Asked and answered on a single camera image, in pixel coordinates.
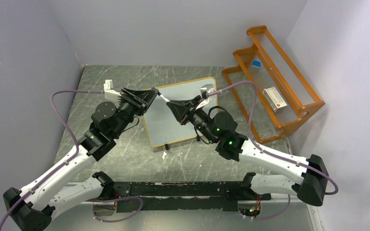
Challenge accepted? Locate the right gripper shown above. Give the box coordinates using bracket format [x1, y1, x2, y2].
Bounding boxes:
[167, 95, 217, 143]

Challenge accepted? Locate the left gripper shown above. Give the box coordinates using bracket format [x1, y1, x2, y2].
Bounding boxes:
[112, 86, 159, 137]

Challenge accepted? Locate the blue whiteboard marker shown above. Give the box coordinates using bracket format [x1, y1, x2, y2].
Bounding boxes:
[151, 87, 170, 103]

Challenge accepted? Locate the yellow framed whiteboard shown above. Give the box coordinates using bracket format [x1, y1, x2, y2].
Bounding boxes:
[142, 76, 218, 149]

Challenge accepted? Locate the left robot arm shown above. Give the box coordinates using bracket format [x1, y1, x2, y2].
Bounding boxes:
[3, 88, 159, 231]

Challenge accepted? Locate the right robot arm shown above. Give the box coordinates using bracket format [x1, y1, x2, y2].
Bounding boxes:
[166, 96, 329, 206]

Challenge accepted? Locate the blue white small object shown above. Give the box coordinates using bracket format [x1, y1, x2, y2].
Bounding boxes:
[251, 60, 262, 68]

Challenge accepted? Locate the orange wooden rack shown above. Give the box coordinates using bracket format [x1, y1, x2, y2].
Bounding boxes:
[222, 26, 325, 144]

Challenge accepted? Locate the white red box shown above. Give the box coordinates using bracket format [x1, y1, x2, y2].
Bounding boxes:
[263, 87, 288, 112]

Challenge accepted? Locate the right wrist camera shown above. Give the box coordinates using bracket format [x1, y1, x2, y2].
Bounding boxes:
[197, 84, 215, 109]

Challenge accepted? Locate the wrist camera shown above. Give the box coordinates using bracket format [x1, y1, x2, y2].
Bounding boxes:
[197, 84, 215, 109]
[104, 79, 121, 102]

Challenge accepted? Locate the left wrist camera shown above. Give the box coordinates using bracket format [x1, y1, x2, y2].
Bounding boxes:
[104, 79, 121, 102]

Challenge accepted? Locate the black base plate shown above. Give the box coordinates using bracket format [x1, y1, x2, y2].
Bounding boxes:
[98, 181, 271, 213]

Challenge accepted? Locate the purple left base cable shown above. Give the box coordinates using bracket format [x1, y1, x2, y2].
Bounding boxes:
[92, 196, 144, 223]

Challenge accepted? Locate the aluminium rail frame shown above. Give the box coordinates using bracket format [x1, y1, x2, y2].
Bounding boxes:
[47, 194, 325, 231]

